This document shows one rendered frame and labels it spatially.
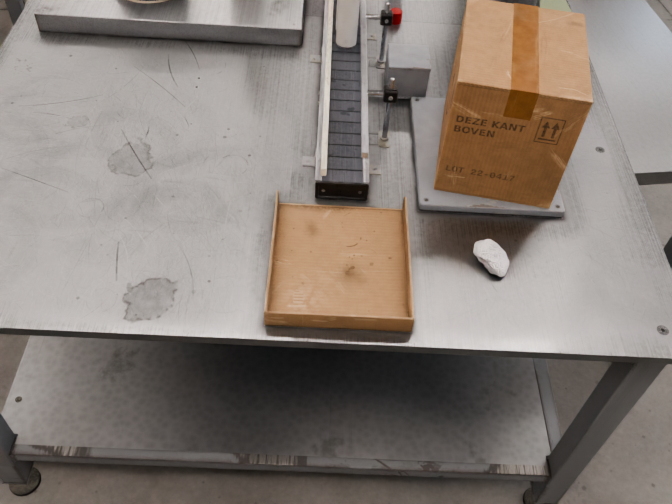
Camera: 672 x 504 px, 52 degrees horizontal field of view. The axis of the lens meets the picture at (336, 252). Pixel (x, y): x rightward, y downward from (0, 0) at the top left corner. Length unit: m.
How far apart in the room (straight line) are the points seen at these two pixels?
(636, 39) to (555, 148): 0.82
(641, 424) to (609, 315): 0.97
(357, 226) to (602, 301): 0.48
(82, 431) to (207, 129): 0.81
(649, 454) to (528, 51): 1.30
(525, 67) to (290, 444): 1.04
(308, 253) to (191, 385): 0.68
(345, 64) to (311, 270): 0.61
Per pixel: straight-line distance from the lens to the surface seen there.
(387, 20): 1.74
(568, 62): 1.40
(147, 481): 2.03
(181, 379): 1.90
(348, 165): 1.44
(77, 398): 1.93
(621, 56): 2.05
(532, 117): 1.33
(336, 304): 1.25
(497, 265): 1.34
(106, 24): 1.93
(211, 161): 1.52
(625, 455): 2.23
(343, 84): 1.65
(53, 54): 1.90
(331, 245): 1.34
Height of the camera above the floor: 1.84
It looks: 49 degrees down
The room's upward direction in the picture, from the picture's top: 5 degrees clockwise
